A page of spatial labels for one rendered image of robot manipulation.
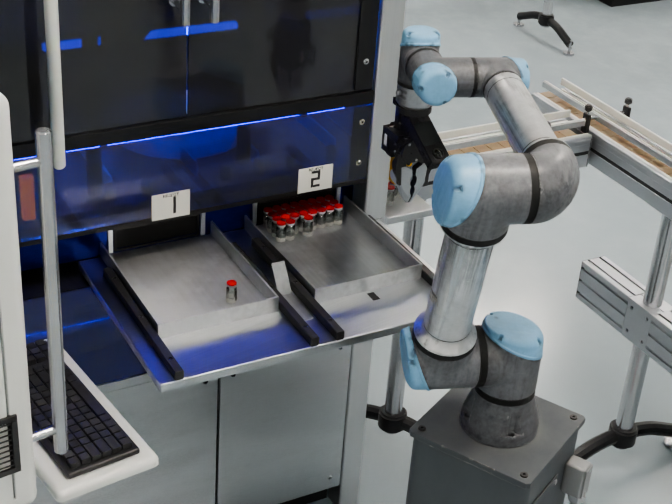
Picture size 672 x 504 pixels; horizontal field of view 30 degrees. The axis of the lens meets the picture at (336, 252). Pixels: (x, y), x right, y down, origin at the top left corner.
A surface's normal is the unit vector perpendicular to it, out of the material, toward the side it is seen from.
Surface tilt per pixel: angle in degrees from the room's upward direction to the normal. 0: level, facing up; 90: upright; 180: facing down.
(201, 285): 0
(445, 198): 83
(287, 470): 90
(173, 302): 0
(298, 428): 90
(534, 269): 0
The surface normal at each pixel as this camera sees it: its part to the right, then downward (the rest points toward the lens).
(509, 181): 0.17, -0.16
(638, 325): -0.88, 0.19
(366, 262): 0.07, -0.86
